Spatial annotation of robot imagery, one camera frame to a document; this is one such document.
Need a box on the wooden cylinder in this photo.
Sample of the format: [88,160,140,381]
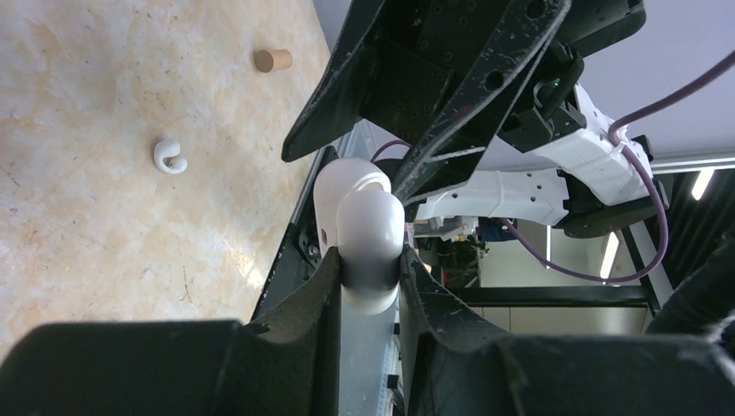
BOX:
[252,49,293,74]

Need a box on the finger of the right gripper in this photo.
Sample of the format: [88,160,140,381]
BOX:
[281,1,385,162]
[393,1,572,203]

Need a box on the white earbud charging case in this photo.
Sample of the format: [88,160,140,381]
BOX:
[312,158,407,317]

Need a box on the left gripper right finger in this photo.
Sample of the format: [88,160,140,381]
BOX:
[400,247,734,415]

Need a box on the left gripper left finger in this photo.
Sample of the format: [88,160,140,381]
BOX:
[1,248,341,415]

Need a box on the white earbud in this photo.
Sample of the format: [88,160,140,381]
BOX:
[153,139,188,174]

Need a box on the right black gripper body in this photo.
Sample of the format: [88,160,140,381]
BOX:
[367,1,646,153]

